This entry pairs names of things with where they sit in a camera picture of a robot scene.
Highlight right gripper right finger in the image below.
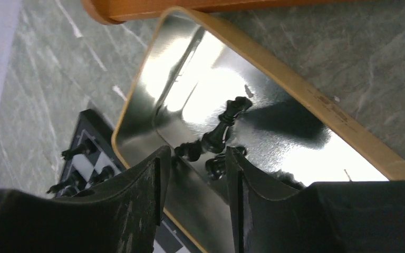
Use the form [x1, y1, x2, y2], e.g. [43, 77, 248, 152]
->
[226, 148, 405, 252]

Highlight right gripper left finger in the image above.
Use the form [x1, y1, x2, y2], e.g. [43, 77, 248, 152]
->
[0, 146, 172, 252]

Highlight black pawn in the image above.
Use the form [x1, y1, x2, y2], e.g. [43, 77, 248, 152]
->
[205, 147, 247, 181]
[46, 171, 87, 197]
[174, 140, 203, 162]

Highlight black rook corner board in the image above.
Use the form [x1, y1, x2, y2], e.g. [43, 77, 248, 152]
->
[61, 139, 98, 161]

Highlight tin box black pieces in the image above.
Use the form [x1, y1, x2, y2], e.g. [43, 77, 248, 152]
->
[112, 7, 405, 252]

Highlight black white chessboard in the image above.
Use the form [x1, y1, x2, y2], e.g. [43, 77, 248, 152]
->
[53, 109, 200, 252]

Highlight black pawn in tin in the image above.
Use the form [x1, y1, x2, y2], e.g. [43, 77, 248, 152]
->
[174, 140, 203, 162]

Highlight black pawn beside queen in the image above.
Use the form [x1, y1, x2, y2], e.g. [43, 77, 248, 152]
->
[205, 147, 247, 181]

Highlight black queen lying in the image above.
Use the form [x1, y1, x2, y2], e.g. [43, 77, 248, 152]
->
[201, 96, 253, 154]

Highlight orange wooden rack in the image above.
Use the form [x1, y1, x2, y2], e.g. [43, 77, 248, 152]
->
[81, 0, 364, 26]

